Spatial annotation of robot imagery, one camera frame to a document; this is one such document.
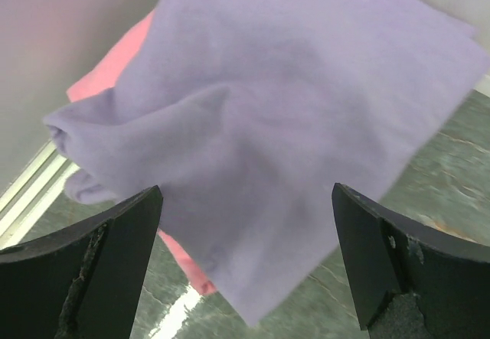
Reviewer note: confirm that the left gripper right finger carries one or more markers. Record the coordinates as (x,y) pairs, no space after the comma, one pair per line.
(409,280)

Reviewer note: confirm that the folded pink t shirt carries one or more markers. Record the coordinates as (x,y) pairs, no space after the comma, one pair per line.
(104,75)

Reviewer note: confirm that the purple t shirt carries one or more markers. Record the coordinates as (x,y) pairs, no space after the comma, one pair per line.
(246,113)

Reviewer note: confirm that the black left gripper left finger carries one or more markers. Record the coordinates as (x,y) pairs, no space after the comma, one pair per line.
(83,281)

